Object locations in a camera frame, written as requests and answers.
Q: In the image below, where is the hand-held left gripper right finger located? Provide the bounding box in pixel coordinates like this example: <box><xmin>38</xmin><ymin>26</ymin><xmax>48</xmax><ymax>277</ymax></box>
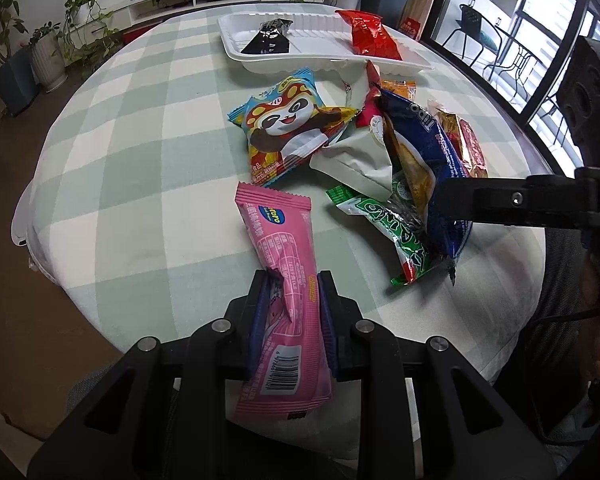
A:
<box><xmin>317</xmin><ymin>270</ymin><xmax>558</xmax><ymax>480</ymax></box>

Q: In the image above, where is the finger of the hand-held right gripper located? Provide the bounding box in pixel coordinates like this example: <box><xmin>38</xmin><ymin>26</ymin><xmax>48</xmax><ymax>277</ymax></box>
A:
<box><xmin>432</xmin><ymin>172</ymin><xmax>588</xmax><ymax>232</ymax></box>

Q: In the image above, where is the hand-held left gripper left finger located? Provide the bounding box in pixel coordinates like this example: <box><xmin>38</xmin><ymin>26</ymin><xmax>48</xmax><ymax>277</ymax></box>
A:
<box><xmin>27</xmin><ymin>269</ymin><xmax>281</xmax><ymax>480</ymax></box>

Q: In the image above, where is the pink snack packet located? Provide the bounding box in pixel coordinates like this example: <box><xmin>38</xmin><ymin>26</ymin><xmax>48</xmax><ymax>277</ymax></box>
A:
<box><xmin>235</xmin><ymin>181</ymin><xmax>333</xmax><ymax>421</ymax></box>

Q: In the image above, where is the blue snack packet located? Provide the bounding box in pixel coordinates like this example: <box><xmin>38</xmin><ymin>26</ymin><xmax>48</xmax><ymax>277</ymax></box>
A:
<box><xmin>372</xmin><ymin>85</ymin><xmax>476</xmax><ymax>288</ymax></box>

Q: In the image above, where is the green snack packet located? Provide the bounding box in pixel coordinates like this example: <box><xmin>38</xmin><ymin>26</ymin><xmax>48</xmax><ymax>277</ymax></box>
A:
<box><xmin>326</xmin><ymin>170</ymin><xmax>448</xmax><ymax>287</ymax></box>

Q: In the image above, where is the white silver snack packet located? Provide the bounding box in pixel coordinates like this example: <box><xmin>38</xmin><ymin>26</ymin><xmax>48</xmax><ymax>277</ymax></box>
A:
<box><xmin>310</xmin><ymin>60</ymin><xmax>398</xmax><ymax>198</ymax></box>

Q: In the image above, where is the orange snack packet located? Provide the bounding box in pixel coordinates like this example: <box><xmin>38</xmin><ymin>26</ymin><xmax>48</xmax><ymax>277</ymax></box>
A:
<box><xmin>380</xmin><ymin>77</ymin><xmax>417</xmax><ymax>101</ymax></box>

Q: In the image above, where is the panda print snack packet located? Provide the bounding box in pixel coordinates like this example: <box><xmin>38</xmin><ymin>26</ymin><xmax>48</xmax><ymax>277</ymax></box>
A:
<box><xmin>228</xmin><ymin>70</ymin><xmax>359</xmax><ymax>189</ymax></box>

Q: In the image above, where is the white plastic tray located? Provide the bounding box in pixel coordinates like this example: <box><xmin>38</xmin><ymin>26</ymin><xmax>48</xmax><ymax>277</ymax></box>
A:
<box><xmin>218</xmin><ymin>2</ymin><xmax>433</xmax><ymax>75</ymax></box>

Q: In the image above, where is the black metal chair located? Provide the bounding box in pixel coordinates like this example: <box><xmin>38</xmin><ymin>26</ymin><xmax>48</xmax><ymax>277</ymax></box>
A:
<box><xmin>527</xmin><ymin>95</ymin><xmax>581</xmax><ymax>148</ymax></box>

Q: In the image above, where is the small red foil snack packet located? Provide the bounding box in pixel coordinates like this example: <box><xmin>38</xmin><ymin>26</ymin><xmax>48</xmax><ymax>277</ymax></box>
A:
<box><xmin>455</xmin><ymin>115</ymin><xmax>489</xmax><ymax>179</ymax></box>

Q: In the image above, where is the brown yellow snack packet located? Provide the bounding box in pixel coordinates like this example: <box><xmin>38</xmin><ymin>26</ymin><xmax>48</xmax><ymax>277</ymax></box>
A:
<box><xmin>426</xmin><ymin>99</ymin><xmax>463</xmax><ymax>146</ymax></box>

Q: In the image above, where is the black metal balcony table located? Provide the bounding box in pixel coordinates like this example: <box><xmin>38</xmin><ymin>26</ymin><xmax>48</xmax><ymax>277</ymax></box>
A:
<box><xmin>485</xmin><ymin>25</ymin><xmax>543</xmax><ymax>96</ymax></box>

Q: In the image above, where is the black chair teal cushion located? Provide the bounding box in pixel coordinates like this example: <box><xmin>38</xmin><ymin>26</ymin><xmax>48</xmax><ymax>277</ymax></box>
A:
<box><xmin>442</xmin><ymin>4</ymin><xmax>503</xmax><ymax>68</ymax></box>

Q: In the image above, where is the large red snack packet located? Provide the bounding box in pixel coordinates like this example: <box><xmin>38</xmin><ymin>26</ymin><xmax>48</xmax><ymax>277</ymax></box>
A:
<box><xmin>335</xmin><ymin>9</ymin><xmax>403</xmax><ymax>62</ymax></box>

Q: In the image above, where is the black snack packet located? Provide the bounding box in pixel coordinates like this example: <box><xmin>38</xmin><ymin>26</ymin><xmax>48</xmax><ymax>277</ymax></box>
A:
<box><xmin>239</xmin><ymin>19</ymin><xmax>294</xmax><ymax>56</ymax></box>

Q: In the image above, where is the red low box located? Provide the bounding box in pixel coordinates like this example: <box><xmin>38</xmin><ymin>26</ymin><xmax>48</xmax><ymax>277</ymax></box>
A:
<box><xmin>122</xmin><ymin>27</ymin><xmax>153</xmax><ymax>46</ymax></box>

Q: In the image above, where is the potted plant white ribbed pot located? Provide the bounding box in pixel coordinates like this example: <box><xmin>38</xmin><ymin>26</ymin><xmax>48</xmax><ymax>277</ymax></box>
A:
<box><xmin>27</xmin><ymin>22</ymin><xmax>68</xmax><ymax>93</ymax></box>

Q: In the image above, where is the potted plant dark blue pot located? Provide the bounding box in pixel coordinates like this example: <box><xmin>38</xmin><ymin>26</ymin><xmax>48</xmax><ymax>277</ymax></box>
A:
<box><xmin>0</xmin><ymin>0</ymin><xmax>38</xmax><ymax>117</ymax></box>

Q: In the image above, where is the trailing green plant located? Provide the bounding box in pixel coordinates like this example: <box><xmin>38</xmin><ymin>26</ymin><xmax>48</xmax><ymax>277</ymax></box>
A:
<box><xmin>60</xmin><ymin>0</ymin><xmax>126</xmax><ymax>78</ymax></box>

